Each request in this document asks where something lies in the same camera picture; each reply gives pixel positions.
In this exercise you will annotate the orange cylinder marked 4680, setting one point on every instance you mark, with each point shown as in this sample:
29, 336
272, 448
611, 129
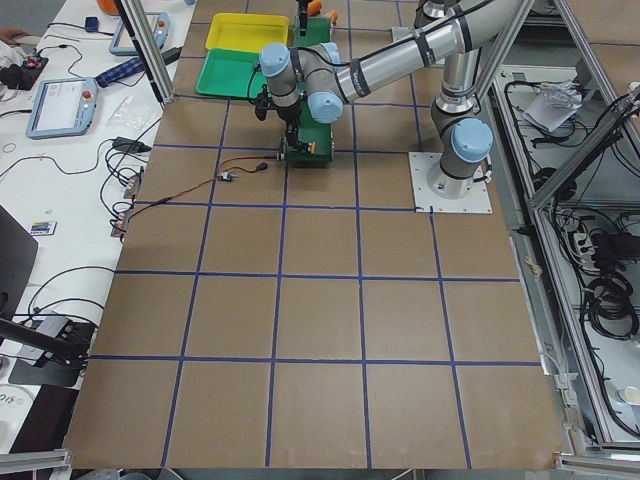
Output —
314, 7

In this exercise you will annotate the clear plastic bag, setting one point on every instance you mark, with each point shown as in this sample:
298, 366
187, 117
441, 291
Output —
135, 113

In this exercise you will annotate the teach pendant near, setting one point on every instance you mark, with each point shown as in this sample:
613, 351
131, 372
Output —
63, 108

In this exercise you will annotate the aluminium frame post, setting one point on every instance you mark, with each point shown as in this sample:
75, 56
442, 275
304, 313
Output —
135, 21

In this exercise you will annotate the black power adapter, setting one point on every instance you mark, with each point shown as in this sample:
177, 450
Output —
126, 145

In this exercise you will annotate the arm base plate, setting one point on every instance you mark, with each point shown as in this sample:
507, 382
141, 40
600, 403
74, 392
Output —
435, 192
401, 32

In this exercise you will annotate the small controller circuit board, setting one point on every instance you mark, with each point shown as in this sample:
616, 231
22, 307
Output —
227, 176

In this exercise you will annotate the green conveyor belt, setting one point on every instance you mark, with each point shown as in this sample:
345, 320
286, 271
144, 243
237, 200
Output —
310, 131

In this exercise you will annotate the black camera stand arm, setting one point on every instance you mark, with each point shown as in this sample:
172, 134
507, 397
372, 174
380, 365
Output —
56, 339

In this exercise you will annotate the green plastic tray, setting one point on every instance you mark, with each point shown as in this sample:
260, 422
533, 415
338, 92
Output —
230, 74

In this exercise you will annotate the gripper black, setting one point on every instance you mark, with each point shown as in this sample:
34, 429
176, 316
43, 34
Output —
289, 118

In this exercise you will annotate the yellow plastic tray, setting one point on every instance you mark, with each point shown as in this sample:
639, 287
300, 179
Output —
246, 32

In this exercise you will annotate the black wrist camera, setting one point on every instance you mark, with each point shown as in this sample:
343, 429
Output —
263, 103

